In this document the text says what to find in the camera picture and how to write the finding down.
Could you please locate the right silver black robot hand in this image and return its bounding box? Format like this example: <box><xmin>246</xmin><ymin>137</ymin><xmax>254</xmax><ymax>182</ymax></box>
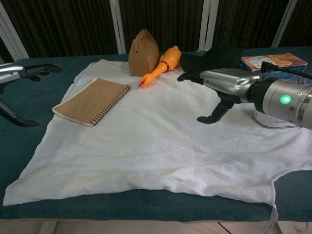
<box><xmin>177</xmin><ymin>68</ymin><xmax>259</xmax><ymax>125</ymax></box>

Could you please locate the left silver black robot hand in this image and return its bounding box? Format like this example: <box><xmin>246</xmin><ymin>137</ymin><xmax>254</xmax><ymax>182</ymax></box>
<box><xmin>0</xmin><ymin>62</ymin><xmax>63</xmax><ymax>128</ymax></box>

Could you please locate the white handheld steamer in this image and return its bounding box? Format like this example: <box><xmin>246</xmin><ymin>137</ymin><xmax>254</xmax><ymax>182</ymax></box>
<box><xmin>252</xmin><ymin>110</ymin><xmax>301</xmax><ymax>129</ymax></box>

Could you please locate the white towel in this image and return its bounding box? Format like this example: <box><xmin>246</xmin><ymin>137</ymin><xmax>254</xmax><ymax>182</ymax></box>
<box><xmin>2</xmin><ymin>58</ymin><xmax>312</xmax><ymax>234</ymax></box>

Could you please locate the black knit hat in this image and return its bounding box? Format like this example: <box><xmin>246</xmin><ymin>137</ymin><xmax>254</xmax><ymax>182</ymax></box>
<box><xmin>179</xmin><ymin>42</ymin><xmax>243</xmax><ymax>74</ymax></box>

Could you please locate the orange blue biscuit box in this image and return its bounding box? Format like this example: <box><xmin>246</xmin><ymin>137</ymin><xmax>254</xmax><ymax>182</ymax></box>
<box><xmin>240</xmin><ymin>52</ymin><xmax>307</xmax><ymax>78</ymax></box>

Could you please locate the yellow rubber chicken toy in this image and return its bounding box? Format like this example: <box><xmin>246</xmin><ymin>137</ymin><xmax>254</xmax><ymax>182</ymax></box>
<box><xmin>138</xmin><ymin>45</ymin><xmax>182</xmax><ymax>88</ymax></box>

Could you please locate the teal table cover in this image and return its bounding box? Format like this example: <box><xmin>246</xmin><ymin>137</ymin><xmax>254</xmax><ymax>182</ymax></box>
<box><xmin>0</xmin><ymin>46</ymin><xmax>312</xmax><ymax>224</ymax></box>

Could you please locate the brown spiral notebook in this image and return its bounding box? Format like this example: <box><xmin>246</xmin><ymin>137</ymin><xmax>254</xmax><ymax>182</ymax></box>
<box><xmin>52</xmin><ymin>78</ymin><xmax>131</xmax><ymax>128</ymax></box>

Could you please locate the brown kraft paper box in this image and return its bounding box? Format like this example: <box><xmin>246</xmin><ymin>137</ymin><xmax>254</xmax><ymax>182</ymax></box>
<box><xmin>128</xmin><ymin>29</ymin><xmax>159</xmax><ymax>77</ymax></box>

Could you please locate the white partition frame post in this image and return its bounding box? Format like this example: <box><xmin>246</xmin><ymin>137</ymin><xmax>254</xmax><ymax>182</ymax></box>
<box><xmin>198</xmin><ymin>0</ymin><xmax>219</xmax><ymax>52</ymax></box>
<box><xmin>109</xmin><ymin>0</ymin><xmax>128</xmax><ymax>55</ymax></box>
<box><xmin>270</xmin><ymin>0</ymin><xmax>300</xmax><ymax>48</ymax></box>
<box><xmin>0</xmin><ymin>0</ymin><xmax>30</xmax><ymax>62</ymax></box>

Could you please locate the black cable on robot arm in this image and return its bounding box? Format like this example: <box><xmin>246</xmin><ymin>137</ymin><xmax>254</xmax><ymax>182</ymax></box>
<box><xmin>260</xmin><ymin>61</ymin><xmax>312</xmax><ymax>80</ymax></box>

